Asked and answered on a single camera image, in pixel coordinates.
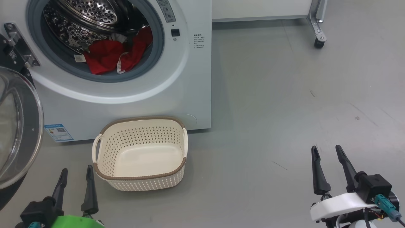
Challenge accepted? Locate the white front-load washing machine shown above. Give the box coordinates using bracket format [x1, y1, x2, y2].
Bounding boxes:
[0, 0, 212, 143]

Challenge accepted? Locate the teal plug black cable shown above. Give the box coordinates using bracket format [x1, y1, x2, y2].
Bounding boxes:
[374, 195, 405, 228]

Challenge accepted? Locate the perforated steel washer drum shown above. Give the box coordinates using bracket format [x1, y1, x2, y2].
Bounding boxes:
[43, 0, 149, 54]

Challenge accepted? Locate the warning label sticker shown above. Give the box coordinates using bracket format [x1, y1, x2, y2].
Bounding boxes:
[157, 0, 176, 22]

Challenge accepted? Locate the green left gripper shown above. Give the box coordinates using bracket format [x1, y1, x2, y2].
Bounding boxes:
[51, 165, 105, 228]

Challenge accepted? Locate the grey round glass washer door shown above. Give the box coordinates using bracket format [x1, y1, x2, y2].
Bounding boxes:
[0, 22, 44, 209]

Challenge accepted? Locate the cream perforated laundry basket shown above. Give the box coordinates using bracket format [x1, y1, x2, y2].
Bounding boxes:
[92, 116, 189, 192]

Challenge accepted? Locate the blue white energy label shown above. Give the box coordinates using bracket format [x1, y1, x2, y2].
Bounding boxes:
[44, 123, 74, 142]

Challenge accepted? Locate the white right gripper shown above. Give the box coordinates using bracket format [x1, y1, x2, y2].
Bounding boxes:
[310, 145, 380, 228]

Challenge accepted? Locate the red jersey with black number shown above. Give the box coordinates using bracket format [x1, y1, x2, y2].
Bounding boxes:
[109, 27, 153, 74]

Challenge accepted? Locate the white partition panel on casters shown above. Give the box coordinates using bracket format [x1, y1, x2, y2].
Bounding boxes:
[211, 0, 328, 48]

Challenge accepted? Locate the plain red white-trimmed garment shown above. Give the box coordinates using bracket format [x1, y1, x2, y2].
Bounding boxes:
[74, 40, 133, 75]

